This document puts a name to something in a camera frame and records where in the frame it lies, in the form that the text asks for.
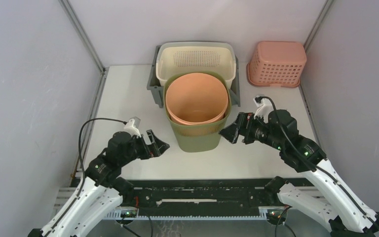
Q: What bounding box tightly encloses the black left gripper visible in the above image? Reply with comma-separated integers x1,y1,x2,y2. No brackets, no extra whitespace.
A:
120,129,169,166

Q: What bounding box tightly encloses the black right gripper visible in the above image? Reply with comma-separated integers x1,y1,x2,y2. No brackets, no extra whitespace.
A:
218,112,283,151

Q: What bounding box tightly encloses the green perforated waste bin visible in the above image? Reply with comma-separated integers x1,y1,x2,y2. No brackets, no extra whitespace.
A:
164,76,232,153

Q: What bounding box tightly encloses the orange plastic bucket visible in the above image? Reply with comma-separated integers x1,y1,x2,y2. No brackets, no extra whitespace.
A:
165,73,230,125

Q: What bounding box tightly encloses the pink perforated plastic basket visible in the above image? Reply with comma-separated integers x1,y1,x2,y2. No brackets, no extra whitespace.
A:
246,41,307,87

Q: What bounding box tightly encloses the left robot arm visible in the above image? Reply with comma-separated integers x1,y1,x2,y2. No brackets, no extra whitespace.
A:
28,130,170,237

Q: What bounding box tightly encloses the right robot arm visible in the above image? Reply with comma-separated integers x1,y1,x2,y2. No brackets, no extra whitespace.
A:
220,110,379,237

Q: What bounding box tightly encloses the grey plastic storage bin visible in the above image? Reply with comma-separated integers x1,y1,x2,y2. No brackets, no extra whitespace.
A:
147,45,241,108

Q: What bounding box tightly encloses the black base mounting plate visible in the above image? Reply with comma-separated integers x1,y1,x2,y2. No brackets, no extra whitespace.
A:
104,178,304,217

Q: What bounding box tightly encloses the cream perforated plastic basket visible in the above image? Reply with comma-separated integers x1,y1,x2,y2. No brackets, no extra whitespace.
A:
155,41,237,88

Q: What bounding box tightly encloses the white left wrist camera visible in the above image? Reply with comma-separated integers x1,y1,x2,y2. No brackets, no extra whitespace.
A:
123,117,142,138

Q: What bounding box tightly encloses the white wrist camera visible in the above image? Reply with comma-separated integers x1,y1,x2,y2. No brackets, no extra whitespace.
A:
254,94,273,119
123,117,142,138

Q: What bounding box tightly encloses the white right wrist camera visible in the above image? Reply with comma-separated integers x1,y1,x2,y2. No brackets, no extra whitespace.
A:
254,94,273,119

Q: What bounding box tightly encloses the left aluminium frame post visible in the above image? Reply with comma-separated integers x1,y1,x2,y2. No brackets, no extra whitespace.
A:
58,0,106,177

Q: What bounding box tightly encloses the aluminium frame post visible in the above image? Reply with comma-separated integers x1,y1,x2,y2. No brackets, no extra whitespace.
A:
299,0,337,147
58,0,106,177

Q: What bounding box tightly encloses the black right camera cable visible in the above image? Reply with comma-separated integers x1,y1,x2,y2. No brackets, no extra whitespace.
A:
256,96,379,237

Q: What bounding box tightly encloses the aluminium front rail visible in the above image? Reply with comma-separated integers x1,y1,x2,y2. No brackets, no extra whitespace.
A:
53,186,352,221

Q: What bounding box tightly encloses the right aluminium frame post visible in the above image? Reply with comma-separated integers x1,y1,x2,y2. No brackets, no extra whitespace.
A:
299,0,337,147

